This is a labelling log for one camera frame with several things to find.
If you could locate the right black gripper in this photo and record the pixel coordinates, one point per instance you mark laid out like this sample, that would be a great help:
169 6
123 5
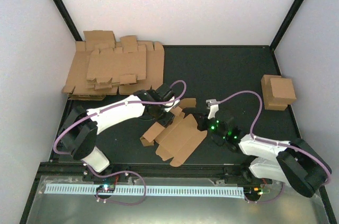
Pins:
201 125

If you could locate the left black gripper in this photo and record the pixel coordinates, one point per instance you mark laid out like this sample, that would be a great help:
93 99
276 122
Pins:
167 121

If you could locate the cardboard box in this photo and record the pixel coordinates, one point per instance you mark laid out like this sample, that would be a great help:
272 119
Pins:
265 89
180 139
281 91

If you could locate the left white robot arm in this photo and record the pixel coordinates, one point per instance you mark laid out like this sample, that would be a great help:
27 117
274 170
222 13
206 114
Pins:
81 128

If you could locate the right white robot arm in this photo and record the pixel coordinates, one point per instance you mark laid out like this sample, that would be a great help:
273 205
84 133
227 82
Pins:
293 163

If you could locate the stack of flat cardboard blanks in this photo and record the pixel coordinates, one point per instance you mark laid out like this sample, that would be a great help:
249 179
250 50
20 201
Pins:
104 66

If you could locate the right controller circuit board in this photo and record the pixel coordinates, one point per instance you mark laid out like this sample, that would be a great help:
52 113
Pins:
255 191

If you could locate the controller circuit board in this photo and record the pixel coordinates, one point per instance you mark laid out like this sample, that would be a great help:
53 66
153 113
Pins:
255 191
106 188

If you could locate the left controller circuit board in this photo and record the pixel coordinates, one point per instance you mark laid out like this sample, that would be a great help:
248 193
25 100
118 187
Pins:
106 188

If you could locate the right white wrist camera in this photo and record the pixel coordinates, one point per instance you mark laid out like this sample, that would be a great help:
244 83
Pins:
213 107

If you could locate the light blue slotted cable duct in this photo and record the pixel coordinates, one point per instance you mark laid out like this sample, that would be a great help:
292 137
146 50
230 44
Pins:
140 190

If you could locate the right black frame post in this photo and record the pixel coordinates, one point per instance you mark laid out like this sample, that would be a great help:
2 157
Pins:
294 8

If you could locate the black frame post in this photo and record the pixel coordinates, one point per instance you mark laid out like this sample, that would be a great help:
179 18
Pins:
294 8
67 19

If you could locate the left black frame post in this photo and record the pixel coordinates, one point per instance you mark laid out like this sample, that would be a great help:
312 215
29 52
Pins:
67 19

